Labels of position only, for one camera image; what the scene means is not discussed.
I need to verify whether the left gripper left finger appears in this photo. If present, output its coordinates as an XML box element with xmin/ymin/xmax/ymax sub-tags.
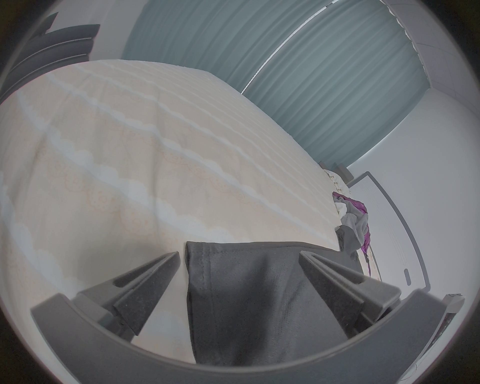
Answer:
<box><xmin>75</xmin><ymin>252</ymin><xmax>182</xmax><ymax>341</ymax></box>

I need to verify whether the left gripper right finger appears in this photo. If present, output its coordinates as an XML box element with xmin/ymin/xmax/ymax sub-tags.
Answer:
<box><xmin>298</xmin><ymin>251</ymin><xmax>402</xmax><ymax>340</ymax></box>

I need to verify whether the black T-shirt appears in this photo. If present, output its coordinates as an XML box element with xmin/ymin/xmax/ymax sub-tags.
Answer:
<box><xmin>185</xmin><ymin>224</ymin><xmax>367</xmax><ymax>366</ymax></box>

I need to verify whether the bed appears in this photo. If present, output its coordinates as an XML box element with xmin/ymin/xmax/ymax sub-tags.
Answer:
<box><xmin>0</xmin><ymin>59</ymin><xmax>430</xmax><ymax>364</ymax></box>

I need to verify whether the grey garment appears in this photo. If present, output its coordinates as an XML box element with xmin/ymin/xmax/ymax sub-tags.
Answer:
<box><xmin>339</xmin><ymin>210</ymin><xmax>370</xmax><ymax>246</ymax></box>

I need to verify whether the purple satin garment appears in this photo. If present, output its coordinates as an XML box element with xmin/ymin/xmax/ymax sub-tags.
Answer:
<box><xmin>332</xmin><ymin>191</ymin><xmax>373</xmax><ymax>279</ymax></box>

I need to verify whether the white printed pillow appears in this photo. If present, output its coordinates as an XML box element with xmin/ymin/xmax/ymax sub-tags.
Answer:
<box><xmin>324</xmin><ymin>169</ymin><xmax>351</xmax><ymax>199</ymax></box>

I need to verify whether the grey bedside table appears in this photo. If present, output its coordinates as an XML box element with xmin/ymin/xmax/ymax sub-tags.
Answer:
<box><xmin>319</xmin><ymin>161</ymin><xmax>353</xmax><ymax>179</ymax></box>

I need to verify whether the blue-green curtain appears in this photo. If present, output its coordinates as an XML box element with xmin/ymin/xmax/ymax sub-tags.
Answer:
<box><xmin>122</xmin><ymin>0</ymin><xmax>336</xmax><ymax>94</ymax></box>
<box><xmin>242</xmin><ymin>0</ymin><xmax>432</xmax><ymax>169</ymax></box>

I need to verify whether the black chest of drawers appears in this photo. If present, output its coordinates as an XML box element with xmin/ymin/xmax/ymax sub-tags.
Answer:
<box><xmin>0</xmin><ymin>24</ymin><xmax>101</xmax><ymax>94</ymax></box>

